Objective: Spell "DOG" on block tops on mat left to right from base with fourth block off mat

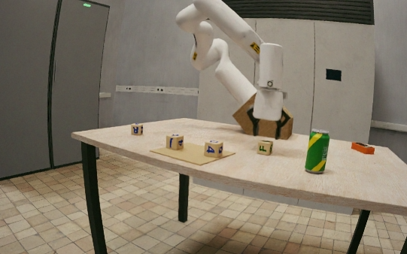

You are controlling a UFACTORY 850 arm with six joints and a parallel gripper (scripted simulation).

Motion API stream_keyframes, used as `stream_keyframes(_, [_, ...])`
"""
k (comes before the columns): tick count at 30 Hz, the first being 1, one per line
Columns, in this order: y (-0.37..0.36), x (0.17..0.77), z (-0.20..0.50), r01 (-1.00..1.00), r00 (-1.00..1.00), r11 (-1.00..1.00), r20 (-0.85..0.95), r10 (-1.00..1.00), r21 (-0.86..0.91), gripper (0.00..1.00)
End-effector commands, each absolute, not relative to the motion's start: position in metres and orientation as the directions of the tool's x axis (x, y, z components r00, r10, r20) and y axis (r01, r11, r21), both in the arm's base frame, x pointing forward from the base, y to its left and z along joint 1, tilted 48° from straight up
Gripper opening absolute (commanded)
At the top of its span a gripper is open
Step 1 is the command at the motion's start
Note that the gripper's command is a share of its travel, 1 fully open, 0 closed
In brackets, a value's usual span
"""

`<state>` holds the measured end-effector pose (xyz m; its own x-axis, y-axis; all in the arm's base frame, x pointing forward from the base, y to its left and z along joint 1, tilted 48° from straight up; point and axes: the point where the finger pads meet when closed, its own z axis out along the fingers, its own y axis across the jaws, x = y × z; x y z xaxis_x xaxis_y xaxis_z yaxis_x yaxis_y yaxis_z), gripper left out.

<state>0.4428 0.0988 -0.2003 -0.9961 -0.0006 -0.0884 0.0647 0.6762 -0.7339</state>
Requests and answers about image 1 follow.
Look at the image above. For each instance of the tan flat mat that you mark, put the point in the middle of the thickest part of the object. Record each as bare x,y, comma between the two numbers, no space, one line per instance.
191,153

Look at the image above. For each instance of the green and yellow striped drink can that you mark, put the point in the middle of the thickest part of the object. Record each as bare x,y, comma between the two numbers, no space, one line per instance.
318,146

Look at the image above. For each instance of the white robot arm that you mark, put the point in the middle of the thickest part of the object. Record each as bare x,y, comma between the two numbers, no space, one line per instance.
268,56

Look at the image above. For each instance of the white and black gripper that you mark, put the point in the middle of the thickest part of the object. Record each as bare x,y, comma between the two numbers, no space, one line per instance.
268,105

